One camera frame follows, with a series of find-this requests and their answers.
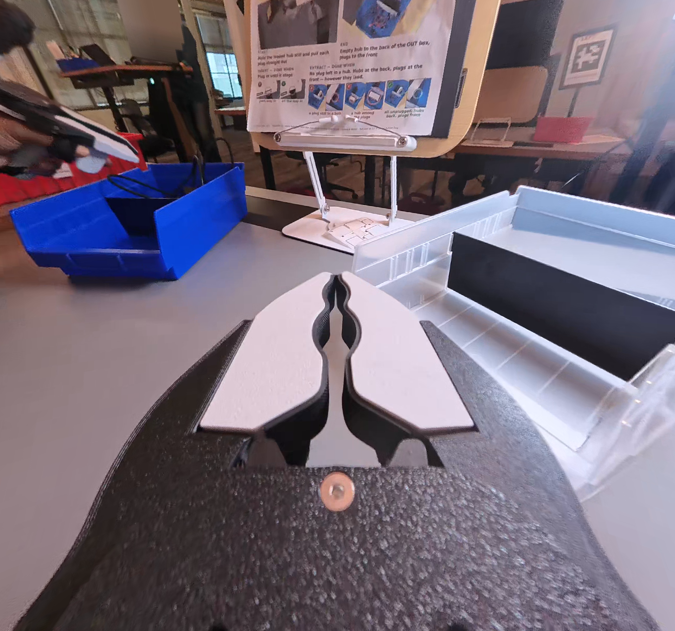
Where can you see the clear plastic bin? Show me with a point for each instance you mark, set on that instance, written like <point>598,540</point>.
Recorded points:
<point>474,335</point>

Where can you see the person's left hand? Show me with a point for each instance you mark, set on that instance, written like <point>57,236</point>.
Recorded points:
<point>21,138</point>

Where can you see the blue plastic bin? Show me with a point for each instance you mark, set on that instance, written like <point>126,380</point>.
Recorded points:
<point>200,235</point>

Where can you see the black office chair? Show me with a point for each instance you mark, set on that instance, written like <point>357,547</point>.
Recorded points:
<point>142,119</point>

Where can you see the black flat box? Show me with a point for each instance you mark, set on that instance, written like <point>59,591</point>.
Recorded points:
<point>527,293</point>

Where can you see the black bin divider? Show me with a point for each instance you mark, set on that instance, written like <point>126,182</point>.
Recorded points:
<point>132,219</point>

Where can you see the black laptop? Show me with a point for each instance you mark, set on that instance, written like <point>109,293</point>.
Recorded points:
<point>97,56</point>

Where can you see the black framed tag sign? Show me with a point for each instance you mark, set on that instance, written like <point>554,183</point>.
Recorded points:
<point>588,56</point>

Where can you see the white paper sign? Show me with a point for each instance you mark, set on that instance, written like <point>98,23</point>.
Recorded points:
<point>369,61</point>

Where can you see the red storage bin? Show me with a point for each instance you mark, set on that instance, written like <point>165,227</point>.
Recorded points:
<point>21,188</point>

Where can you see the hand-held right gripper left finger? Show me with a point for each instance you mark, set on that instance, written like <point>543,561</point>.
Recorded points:
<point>263,372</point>

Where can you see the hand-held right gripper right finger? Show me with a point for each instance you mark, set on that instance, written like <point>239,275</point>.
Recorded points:
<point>406,372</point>

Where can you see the wooden top standing desk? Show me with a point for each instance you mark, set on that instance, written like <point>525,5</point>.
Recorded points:
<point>132,68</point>

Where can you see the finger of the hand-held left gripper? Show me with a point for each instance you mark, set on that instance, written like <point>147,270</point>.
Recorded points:
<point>92,161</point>
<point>118,148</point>

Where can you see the black panel board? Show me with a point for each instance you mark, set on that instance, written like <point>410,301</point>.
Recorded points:
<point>522,30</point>

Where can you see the light wooden sign board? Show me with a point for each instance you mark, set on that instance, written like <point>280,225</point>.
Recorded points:
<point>488,35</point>

